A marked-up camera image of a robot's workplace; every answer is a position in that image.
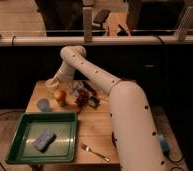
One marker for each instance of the green plastic tray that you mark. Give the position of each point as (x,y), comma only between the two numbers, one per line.
(31,125)

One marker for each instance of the white plate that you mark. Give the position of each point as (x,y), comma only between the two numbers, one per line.
(49,82)

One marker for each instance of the silver metal fork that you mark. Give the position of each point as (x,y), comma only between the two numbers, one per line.
(88,149)

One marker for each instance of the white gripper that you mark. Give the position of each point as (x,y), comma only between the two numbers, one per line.
(64,74)

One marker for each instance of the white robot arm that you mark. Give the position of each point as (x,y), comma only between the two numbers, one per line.
(137,141)

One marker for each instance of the white horizontal rail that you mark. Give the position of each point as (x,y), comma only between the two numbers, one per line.
(94,41)

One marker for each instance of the dark grape bunch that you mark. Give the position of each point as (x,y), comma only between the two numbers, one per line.
(83,98)

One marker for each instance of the orange red apple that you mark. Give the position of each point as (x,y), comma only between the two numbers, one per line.
(59,95)

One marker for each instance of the blue silver packet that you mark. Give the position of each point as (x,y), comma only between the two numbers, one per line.
(76,87)

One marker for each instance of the blue object on floor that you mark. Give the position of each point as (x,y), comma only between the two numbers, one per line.
(164,145)

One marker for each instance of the blue sponge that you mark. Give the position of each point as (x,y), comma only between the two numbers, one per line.
(42,142)

